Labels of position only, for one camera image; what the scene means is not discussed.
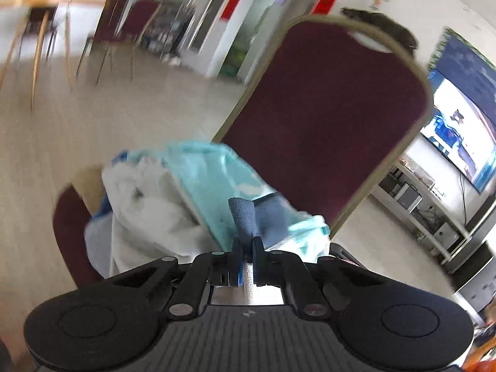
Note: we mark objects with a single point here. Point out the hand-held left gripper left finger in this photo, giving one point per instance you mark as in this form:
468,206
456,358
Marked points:
235,265

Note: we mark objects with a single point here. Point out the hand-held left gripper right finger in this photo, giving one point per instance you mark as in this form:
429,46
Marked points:
259,257

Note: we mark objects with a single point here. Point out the teal cloth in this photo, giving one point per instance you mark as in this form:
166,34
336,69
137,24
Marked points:
217,174

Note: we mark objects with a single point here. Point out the white garment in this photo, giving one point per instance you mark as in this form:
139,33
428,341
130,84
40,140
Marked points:
155,217

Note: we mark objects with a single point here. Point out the maroon padded chair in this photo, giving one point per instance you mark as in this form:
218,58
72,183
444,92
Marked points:
329,124

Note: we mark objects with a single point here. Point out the grey TV stand shelf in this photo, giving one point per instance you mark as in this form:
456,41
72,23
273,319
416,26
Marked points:
422,209

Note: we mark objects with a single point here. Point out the maroon dining chair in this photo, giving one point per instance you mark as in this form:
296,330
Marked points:
128,27

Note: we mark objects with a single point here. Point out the wooden dining table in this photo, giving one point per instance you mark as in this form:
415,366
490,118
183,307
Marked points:
35,4

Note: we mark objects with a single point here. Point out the wall television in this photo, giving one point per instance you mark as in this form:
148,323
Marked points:
461,131

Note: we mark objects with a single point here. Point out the blue wall hanging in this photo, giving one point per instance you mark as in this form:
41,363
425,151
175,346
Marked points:
469,62

